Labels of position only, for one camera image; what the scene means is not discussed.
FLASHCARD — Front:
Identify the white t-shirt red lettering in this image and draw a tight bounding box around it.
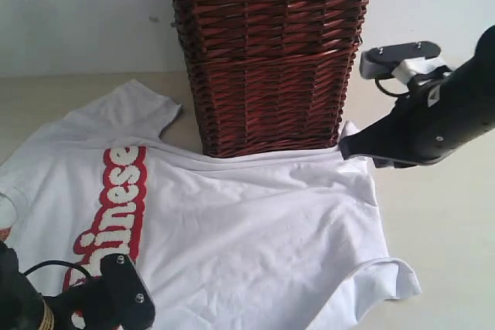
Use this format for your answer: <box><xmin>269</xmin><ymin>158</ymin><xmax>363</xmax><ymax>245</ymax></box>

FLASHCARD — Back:
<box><xmin>1</xmin><ymin>80</ymin><xmax>421</xmax><ymax>329</ymax></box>

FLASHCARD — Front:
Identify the dark red wicker basket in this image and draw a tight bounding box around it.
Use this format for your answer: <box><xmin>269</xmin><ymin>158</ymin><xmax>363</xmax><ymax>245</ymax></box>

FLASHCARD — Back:
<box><xmin>172</xmin><ymin>0</ymin><xmax>369</xmax><ymax>158</ymax></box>

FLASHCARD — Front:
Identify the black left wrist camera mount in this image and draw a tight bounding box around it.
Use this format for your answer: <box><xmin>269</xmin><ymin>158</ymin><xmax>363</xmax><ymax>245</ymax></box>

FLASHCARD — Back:
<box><xmin>101</xmin><ymin>253</ymin><xmax>155</xmax><ymax>329</ymax></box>

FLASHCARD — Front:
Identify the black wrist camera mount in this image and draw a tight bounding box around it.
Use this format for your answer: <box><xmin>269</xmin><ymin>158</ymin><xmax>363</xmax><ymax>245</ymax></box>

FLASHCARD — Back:
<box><xmin>360</xmin><ymin>41</ymin><xmax>453</xmax><ymax>85</ymax></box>
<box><xmin>101</xmin><ymin>253</ymin><xmax>155</xmax><ymax>329</ymax></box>

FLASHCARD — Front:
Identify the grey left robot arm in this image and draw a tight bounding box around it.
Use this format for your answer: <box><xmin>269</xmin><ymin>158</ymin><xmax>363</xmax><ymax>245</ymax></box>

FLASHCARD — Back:
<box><xmin>1</xmin><ymin>243</ymin><xmax>121</xmax><ymax>329</ymax></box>

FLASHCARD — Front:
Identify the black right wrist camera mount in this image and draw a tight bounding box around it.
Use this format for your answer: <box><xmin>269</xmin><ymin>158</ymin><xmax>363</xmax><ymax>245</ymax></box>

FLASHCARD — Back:
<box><xmin>360</xmin><ymin>41</ymin><xmax>453</xmax><ymax>85</ymax></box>

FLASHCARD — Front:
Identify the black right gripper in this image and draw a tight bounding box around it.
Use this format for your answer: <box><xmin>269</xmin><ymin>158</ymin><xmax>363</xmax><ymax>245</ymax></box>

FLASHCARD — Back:
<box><xmin>339</xmin><ymin>26</ymin><xmax>494</xmax><ymax>168</ymax></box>

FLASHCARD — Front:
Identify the black left camera cable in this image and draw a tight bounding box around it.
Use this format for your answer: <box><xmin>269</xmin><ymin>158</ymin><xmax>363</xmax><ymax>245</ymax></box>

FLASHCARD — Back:
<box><xmin>22</xmin><ymin>260</ymin><xmax>102</xmax><ymax>278</ymax></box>

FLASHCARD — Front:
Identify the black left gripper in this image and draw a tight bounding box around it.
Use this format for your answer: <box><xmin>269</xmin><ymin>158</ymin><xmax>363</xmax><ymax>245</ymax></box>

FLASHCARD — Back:
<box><xmin>43</xmin><ymin>279</ymin><xmax>128</xmax><ymax>329</ymax></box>

